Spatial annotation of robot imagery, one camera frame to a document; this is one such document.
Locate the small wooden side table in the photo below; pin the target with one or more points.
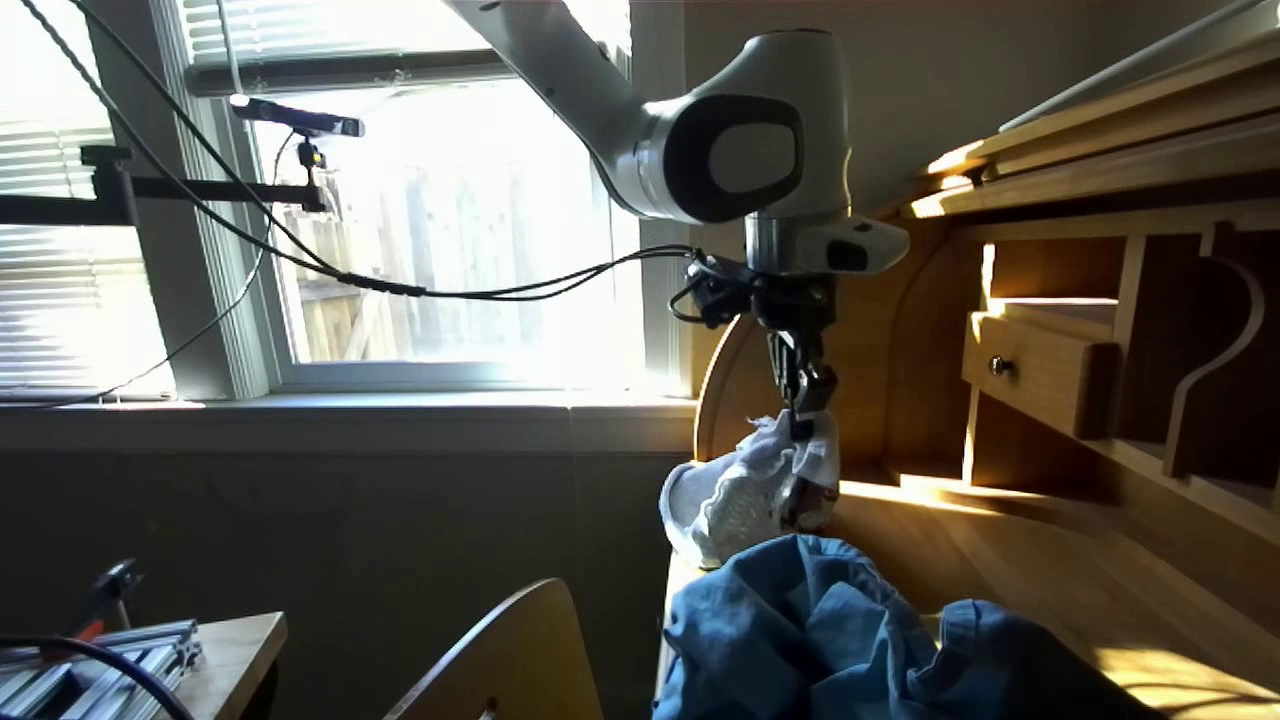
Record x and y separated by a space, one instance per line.
234 663

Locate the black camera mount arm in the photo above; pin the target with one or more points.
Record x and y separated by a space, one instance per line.
160 194

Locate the white and red towel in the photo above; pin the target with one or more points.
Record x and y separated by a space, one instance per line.
742 492

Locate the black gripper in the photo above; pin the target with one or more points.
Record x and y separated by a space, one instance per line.
796 312

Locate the window with frame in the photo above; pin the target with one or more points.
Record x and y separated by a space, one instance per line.
455 227

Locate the wooden chair back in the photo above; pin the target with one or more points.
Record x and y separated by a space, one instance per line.
513 663

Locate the blue cloth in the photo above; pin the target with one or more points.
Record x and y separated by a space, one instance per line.
853 643

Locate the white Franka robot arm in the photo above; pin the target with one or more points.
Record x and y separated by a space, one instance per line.
720 133

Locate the black external camera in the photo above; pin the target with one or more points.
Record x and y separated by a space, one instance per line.
296 116

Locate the wooden desk with hutch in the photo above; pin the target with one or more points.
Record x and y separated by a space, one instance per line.
1106 440

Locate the metal rails bundle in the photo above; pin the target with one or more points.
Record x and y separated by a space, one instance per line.
92 667

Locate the grey flat board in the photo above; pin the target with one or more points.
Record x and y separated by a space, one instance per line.
1135 65

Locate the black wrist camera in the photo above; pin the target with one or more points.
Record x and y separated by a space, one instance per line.
720 290

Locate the small wooden desk drawer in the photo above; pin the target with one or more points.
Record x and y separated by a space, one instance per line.
1033 364

